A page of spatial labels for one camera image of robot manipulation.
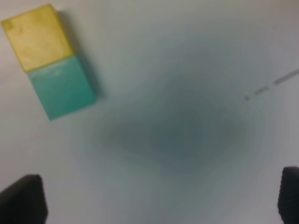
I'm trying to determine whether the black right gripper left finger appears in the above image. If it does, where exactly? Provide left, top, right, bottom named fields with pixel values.
left=0, top=174, right=48, bottom=224

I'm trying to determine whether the template teal cube block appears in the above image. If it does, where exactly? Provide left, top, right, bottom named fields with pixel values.
left=28, top=56, right=96, bottom=120

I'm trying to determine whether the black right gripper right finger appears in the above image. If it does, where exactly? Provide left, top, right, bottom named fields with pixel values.
left=278, top=167, right=299, bottom=224

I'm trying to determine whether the template yellow cube block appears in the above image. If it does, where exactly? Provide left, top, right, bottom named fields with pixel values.
left=1, top=4, right=74, bottom=73

